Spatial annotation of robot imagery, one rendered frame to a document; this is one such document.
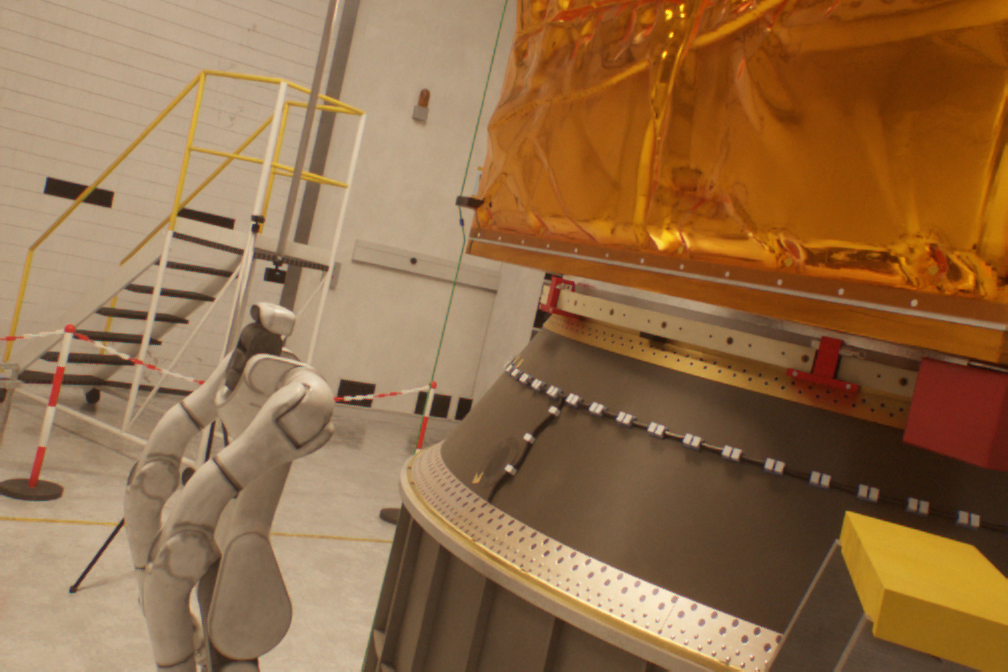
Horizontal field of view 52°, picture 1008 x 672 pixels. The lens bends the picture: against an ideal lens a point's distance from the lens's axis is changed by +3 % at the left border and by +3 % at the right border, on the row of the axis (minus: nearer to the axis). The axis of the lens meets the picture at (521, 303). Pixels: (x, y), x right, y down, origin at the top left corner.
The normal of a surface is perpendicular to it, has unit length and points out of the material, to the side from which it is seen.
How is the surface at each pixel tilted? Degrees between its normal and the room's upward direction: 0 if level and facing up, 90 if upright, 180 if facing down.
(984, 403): 90
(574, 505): 62
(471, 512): 43
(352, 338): 90
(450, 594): 90
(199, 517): 93
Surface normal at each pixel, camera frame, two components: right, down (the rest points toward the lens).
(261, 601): 0.47, 0.11
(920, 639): -0.23, -0.03
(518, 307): -0.86, -0.18
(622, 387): -0.56, -0.59
